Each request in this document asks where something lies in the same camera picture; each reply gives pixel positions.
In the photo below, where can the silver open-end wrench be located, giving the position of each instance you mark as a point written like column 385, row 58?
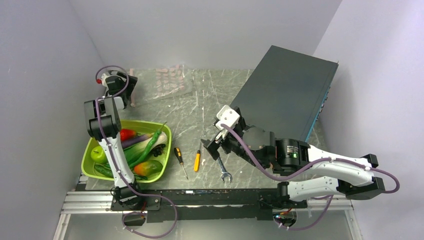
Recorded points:
column 224, row 173

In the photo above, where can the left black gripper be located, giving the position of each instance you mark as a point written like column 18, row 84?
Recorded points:
column 132, row 82

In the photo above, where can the purple eggplant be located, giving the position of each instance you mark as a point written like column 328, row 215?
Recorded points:
column 135, row 140

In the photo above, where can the green orange mango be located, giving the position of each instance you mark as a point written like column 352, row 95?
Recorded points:
column 148, row 168

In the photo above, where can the clear zip top bag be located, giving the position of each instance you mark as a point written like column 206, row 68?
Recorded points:
column 156, row 84

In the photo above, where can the green plastic tray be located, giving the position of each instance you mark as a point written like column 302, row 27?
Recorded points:
column 141, row 127

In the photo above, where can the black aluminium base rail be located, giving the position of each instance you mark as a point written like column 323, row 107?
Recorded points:
column 202, row 214

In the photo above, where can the black grape bunch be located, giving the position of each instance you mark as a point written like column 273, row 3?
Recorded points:
column 158, row 150

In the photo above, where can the red bell pepper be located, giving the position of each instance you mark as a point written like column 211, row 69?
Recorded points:
column 127, row 134

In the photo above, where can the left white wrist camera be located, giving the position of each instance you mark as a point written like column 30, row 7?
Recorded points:
column 107, row 79

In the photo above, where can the green bok choy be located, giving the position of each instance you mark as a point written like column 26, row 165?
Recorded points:
column 133, row 153

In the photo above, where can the black yellow screwdriver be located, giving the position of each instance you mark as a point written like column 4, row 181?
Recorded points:
column 179, row 157

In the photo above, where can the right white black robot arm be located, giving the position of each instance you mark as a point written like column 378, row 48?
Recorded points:
column 302, row 170

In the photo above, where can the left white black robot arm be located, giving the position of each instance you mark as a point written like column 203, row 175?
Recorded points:
column 104, row 125

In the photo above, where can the long green chili pepper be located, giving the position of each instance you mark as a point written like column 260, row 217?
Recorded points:
column 148, row 147

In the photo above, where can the large dark grey box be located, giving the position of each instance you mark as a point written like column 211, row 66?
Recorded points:
column 285, row 93

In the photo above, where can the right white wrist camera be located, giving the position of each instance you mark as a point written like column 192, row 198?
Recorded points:
column 227, row 116

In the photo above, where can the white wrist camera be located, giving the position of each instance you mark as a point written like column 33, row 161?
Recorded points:
column 107, row 79
column 227, row 116

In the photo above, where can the orange utility knife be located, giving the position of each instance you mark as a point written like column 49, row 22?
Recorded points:
column 197, row 158

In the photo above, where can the green apple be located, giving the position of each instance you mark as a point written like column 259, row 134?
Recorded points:
column 98, row 155

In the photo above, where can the dark green cucumber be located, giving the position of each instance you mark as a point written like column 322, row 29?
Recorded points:
column 101, row 169

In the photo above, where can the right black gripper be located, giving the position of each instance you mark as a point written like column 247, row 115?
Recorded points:
column 212, row 146

